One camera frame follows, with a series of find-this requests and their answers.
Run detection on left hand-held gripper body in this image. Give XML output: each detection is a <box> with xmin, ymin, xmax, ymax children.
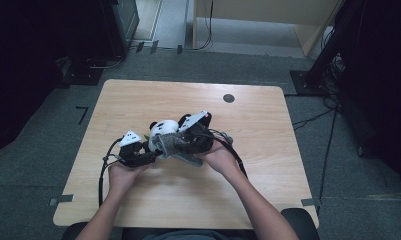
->
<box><xmin>118</xmin><ymin>129</ymin><xmax>149</xmax><ymax>168</ymax></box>

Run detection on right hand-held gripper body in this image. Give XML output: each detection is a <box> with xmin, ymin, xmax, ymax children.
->
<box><xmin>177</xmin><ymin>110</ymin><xmax>216</xmax><ymax>154</ymax></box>

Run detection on grey cloth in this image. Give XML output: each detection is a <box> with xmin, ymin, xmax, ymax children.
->
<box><xmin>150</xmin><ymin>131</ymin><xmax>234</xmax><ymax>168</ymax></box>

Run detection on panda plush toy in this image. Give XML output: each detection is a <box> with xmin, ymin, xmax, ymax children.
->
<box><xmin>147</xmin><ymin>112</ymin><xmax>213</xmax><ymax>153</ymax></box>

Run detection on person's left hand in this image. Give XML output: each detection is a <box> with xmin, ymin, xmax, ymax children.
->
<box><xmin>107</xmin><ymin>161</ymin><xmax>151</xmax><ymax>198</ymax></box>

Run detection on person's right hand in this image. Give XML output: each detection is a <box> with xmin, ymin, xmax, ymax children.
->
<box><xmin>202</xmin><ymin>141</ymin><xmax>246</xmax><ymax>184</ymax></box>

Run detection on black angled floor tape mark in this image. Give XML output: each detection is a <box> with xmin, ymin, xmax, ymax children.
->
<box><xmin>75</xmin><ymin>105</ymin><xmax>89</xmax><ymax>126</ymax></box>

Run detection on person's dark clothing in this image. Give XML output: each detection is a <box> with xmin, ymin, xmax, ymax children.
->
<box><xmin>121</xmin><ymin>227</ymin><xmax>256</xmax><ymax>240</ymax></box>

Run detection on black flat stand base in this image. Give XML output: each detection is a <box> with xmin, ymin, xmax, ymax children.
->
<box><xmin>56</xmin><ymin>56</ymin><xmax>106</xmax><ymax>88</ymax></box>

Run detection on black chair armrest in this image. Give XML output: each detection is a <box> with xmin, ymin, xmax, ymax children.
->
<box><xmin>281</xmin><ymin>208</ymin><xmax>321</xmax><ymax>240</ymax></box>
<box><xmin>60</xmin><ymin>221</ymin><xmax>89</xmax><ymax>240</ymax></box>

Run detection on black monitor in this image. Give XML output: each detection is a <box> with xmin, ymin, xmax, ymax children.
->
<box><xmin>99</xmin><ymin>0</ymin><xmax>141</xmax><ymax>59</ymax></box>

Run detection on dark curtain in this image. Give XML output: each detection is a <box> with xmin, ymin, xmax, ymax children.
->
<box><xmin>334</xmin><ymin>0</ymin><xmax>401</xmax><ymax>198</ymax></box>
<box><xmin>0</xmin><ymin>0</ymin><xmax>106</xmax><ymax>158</ymax></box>

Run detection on light wooden furniture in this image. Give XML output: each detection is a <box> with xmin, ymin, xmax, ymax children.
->
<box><xmin>191</xmin><ymin>0</ymin><xmax>342</xmax><ymax>58</ymax></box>

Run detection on black metal stand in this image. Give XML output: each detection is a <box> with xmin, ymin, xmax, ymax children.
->
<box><xmin>289</xmin><ymin>0</ymin><xmax>366</xmax><ymax>98</ymax></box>

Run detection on right hand-held gripper cable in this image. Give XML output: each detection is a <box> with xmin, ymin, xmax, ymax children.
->
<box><xmin>207</xmin><ymin>128</ymin><xmax>249</xmax><ymax>179</ymax></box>

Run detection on hand-held gripper cable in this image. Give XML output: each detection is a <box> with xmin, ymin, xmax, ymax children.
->
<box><xmin>97</xmin><ymin>136</ymin><xmax>126</xmax><ymax>208</ymax></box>
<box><xmin>207</xmin><ymin>128</ymin><xmax>249</xmax><ymax>179</ymax></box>

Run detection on left hand-held gripper cable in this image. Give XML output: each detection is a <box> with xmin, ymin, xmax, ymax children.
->
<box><xmin>97</xmin><ymin>136</ymin><xmax>126</xmax><ymax>208</ymax></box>

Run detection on black looped cable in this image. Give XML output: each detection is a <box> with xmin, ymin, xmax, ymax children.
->
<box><xmin>86</xmin><ymin>54</ymin><xmax>124</xmax><ymax>70</ymax></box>

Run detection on black hanging cable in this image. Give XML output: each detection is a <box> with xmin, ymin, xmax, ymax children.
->
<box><xmin>194</xmin><ymin>0</ymin><xmax>214</xmax><ymax>51</ymax></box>

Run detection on black floor cable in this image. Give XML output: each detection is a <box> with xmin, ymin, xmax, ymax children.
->
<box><xmin>292</xmin><ymin>108</ymin><xmax>339</xmax><ymax>204</ymax></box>

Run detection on tangled black cable bundle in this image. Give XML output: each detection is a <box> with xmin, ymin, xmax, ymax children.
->
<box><xmin>321</xmin><ymin>53</ymin><xmax>346</xmax><ymax>111</ymax></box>

